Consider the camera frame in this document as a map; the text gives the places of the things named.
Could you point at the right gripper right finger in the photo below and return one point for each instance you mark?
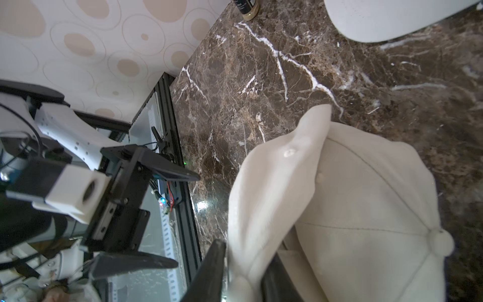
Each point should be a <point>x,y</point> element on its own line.
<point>277,285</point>

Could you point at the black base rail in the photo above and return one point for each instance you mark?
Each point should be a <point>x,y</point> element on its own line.
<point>152,284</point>

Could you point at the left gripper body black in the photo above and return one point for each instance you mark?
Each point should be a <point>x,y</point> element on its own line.
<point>117,225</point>

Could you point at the white perforated cable duct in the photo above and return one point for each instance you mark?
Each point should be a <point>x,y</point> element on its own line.
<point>168,241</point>

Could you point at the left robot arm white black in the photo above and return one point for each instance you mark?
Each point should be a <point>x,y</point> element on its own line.
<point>37,122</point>

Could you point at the small dark bottle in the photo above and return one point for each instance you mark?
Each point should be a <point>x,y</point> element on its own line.
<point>248,8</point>

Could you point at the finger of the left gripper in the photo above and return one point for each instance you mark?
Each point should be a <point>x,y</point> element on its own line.
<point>106,264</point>
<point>165,169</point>

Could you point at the white colorado cap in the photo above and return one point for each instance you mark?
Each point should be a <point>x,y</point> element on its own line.
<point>273,187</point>
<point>372,230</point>

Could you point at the white Colorado cap front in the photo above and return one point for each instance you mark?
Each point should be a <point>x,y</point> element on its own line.
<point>372,230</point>

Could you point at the white cap back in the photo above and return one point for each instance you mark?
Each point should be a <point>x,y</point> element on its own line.
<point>372,21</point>

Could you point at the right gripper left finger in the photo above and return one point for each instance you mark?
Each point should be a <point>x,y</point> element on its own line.
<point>208,282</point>

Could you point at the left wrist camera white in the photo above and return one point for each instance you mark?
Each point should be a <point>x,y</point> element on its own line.
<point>77,193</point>

